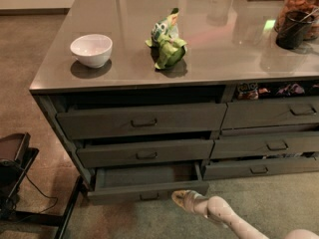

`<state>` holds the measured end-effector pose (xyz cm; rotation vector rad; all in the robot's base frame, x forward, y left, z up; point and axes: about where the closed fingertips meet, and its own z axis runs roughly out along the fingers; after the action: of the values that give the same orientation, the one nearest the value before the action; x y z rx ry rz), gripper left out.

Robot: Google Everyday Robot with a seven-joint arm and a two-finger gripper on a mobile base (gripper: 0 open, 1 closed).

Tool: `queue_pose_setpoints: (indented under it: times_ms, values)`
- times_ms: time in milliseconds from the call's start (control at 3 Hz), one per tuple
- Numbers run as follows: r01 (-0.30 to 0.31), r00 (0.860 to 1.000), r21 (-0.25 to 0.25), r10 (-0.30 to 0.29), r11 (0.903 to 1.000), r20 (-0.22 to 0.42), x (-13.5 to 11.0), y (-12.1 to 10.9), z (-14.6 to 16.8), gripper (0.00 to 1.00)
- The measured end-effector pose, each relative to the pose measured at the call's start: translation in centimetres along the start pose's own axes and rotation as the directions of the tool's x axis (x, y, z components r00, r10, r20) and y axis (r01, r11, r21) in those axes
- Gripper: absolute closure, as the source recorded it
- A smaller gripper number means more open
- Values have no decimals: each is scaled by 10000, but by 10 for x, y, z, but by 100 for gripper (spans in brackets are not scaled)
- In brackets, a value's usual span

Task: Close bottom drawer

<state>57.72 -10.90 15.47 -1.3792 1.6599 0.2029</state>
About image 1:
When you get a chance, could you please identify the white gripper with yellow pads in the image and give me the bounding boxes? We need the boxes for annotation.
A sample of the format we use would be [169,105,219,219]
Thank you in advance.
[171,190,208,217]

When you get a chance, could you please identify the grey drawer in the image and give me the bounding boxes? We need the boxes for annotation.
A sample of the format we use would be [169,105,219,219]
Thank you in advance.
[210,131,319,159]
[221,97,319,129]
[88,162,208,205]
[77,139,213,168]
[203,157,319,180]
[57,103,226,139]

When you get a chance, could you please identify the grey drawer cabinet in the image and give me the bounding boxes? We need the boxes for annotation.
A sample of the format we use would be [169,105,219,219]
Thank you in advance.
[30,0,319,196]

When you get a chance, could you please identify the snack packets in drawer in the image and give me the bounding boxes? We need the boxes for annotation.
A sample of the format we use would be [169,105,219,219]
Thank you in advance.
[235,81,319,100]

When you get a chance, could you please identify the green crumpled snack bag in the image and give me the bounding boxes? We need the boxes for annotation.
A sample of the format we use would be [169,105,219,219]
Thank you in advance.
[146,8,186,70]

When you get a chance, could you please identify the white ceramic bowl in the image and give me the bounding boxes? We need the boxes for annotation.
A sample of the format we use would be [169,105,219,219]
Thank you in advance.
[70,34,113,68]

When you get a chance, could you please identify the black mesh cup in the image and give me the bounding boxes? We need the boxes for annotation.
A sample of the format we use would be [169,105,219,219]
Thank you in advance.
[276,11,314,50]

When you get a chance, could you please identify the glass jar of snacks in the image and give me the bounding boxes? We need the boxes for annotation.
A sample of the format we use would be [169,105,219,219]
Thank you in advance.
[274,0,319,41]

